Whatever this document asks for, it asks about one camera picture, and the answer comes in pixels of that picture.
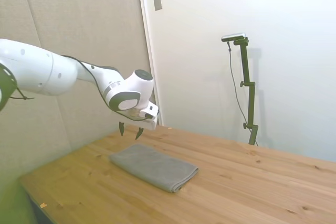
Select dark green camera stand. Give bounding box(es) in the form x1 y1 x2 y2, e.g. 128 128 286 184
233 37 259 146

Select white door frame trim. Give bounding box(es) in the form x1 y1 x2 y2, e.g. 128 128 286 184
135 0 164 126

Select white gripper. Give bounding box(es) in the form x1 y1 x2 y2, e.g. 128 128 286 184
116 108 160 141

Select grey towel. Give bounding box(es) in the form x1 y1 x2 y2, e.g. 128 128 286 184
109 144 200 194

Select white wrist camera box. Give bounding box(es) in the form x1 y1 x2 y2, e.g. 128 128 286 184
139 102 160 119

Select silver camera on stand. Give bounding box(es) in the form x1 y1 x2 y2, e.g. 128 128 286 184
221 32 247 43

